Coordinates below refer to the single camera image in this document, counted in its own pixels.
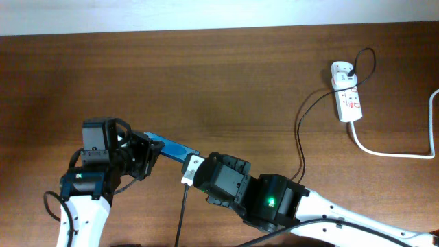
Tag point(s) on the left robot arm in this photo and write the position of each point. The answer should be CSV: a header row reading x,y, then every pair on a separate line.
x,y
87,195

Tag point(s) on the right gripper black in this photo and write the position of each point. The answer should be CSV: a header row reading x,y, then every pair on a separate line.
x,y
242,167

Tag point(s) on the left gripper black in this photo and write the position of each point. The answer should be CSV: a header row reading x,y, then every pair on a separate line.
x,y
149,149

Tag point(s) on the white power strip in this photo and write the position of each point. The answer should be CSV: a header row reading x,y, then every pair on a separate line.
x,y
347,100

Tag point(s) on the blue Samsung Galaxy smartphone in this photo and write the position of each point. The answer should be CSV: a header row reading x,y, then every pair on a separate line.
x,y
171,149

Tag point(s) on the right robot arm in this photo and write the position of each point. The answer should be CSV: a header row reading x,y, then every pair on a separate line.
x,y
275,204

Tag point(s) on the white USB charger plug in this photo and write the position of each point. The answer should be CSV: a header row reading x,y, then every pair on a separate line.
x,y
341,79

